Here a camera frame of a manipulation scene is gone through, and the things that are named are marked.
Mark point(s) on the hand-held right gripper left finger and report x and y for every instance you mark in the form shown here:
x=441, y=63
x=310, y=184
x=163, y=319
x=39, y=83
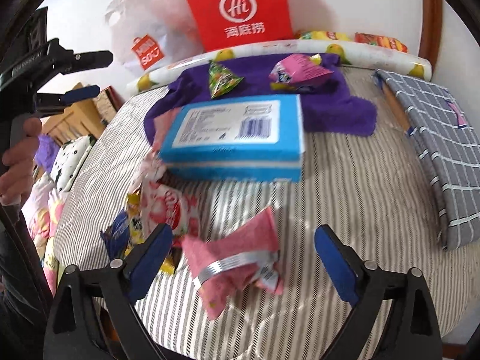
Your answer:
x=150, y=257

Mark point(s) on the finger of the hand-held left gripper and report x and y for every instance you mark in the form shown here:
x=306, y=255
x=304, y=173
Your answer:
x=90, y=60
x=80, y=93

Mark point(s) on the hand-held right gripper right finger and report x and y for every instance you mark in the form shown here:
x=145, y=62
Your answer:
x=335, y=266

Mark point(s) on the blue snack packet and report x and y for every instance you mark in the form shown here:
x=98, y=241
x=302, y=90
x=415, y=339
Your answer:
x=116, y=234

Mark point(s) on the pink silver-edged snack packet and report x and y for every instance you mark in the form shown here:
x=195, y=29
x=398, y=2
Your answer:
x=232, y=247

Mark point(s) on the person's left forearm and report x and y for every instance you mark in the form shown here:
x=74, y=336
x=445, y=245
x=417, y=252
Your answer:
x=18, y=288

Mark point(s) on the person's left hand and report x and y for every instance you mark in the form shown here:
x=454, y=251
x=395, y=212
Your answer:
x=18, y=168

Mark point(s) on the wooden cabinet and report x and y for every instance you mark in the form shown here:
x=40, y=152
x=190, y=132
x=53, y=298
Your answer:
x=75, y=120

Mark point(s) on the red-framed box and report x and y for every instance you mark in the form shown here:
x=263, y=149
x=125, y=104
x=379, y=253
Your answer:
x=107, y=101

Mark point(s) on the yellow snack packet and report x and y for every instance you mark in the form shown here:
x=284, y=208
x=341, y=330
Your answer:
x=134, y=213

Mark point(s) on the white red strawberry snack packet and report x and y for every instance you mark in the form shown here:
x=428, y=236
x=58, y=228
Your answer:
x=168, y=210

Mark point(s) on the black-dotted white pillow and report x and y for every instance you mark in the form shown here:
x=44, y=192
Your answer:
x=71, y=157

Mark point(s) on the light purple cloth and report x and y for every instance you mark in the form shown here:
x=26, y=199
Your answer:
x=48, y=152

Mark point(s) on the striped grey quilt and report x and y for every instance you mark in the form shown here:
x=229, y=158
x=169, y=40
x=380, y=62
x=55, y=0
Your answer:
x=356, y=202

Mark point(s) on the white plastic shopping bag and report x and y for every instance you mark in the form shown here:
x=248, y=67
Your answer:
x=150, y=26

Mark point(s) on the pale pink snack packet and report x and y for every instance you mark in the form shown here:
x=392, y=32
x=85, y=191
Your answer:
x=153, y=165

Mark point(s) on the floral pink blanket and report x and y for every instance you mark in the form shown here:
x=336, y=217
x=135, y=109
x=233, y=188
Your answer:
x=41, y=213

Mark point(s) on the green triangular snack packet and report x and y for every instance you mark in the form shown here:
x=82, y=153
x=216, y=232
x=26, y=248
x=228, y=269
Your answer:
x=221, y=78

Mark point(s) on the blue cardboard box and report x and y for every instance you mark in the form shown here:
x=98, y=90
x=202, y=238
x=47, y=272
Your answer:
x=232, y=146

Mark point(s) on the purple towel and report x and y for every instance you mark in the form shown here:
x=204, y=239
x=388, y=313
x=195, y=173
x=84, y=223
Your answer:
x=337, y=112

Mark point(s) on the red paper bag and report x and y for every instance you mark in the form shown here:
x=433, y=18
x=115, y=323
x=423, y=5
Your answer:
x=240, y=7

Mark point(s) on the grey checked folded cloth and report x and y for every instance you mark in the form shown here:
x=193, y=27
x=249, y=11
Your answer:
x=438, y=138

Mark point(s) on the bright pink snack packet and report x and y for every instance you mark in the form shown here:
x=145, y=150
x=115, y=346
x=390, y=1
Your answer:
x=296, y=73

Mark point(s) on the fruit-print rolled mat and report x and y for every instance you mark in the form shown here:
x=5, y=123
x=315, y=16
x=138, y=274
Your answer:
x=375, y=52

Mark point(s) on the orange chip bag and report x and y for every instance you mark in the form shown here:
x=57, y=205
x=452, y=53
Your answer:
x=380, y=42

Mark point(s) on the yellow chip bag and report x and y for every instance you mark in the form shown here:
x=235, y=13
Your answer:
x=322, y=35

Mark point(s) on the wooden headboard frame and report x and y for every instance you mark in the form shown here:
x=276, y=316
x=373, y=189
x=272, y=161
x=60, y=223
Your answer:
x=431, y=26

